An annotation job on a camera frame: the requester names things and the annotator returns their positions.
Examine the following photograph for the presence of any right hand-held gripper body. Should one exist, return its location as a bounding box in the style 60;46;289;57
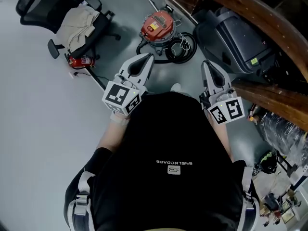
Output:
199;87;245;125

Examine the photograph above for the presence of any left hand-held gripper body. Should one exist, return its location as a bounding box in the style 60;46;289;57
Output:
102;72;148;116

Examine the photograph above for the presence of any red vacuum cleaner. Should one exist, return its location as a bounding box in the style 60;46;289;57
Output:
138;5;180;56

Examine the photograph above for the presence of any person's left forearm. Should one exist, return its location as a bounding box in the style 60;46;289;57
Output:
97;112;130;154

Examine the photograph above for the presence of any person's right forearm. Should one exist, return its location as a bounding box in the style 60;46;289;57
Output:
208;118;235;163

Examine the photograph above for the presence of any small orange object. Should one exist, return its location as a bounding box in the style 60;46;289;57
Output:
247;103;259;126

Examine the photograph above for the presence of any white wristband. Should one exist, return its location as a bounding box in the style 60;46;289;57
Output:
110;111;130;127

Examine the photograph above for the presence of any large black appliance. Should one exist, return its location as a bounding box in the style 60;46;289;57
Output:
192;6;280;76

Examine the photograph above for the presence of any brown wooden staircase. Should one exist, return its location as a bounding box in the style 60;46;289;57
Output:
148;0;308;132

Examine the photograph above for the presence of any red fire extinguisher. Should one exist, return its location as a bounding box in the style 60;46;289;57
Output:
64;53;96;69

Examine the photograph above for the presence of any plastic-wrapped black roll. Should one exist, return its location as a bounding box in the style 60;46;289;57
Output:
260;111;308;165

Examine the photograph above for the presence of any black and green helmet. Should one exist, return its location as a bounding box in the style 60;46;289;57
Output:
257;151;279;175

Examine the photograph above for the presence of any beige garment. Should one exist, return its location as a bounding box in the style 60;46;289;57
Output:
56;5;101;53

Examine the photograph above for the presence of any person's black t-shirt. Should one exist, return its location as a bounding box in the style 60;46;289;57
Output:
64;91;260;231

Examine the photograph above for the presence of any white metal stand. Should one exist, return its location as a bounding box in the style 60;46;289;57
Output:
276;150;308;192

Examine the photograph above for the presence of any black mesh office chair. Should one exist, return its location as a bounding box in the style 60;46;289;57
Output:
15;0;121;60

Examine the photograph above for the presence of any black vacuum hose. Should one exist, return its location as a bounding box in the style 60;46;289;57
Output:
136;31;198;64

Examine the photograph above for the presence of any white wire bundle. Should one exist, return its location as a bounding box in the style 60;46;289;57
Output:
177;32;192;51

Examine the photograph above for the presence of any black floor cable with plug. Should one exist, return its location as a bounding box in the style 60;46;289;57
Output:
73;71;108;82

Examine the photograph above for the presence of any grey shoulder strap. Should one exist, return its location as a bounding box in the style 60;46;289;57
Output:
241;166;261;231
66;171;96;231

